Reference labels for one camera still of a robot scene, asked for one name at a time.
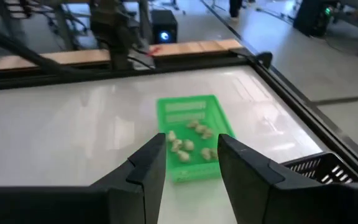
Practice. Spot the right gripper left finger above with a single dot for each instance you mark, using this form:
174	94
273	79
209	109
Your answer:
145	177

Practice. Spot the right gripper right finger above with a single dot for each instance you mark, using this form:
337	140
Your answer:
247	177

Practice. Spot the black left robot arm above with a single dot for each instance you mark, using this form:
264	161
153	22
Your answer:
113	31

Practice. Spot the black plastic basket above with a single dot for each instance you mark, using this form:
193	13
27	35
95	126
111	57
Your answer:
322	169

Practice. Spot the green plastic basket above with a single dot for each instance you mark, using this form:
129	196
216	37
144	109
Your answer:
191	109

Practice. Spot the black table clamp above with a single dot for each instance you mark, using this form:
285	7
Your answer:
264	58

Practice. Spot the black device with blue light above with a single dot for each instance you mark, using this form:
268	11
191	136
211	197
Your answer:
164	26

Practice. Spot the person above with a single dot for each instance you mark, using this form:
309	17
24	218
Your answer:
235	8

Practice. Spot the black box with blue light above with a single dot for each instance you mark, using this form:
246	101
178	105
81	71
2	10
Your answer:
314	17

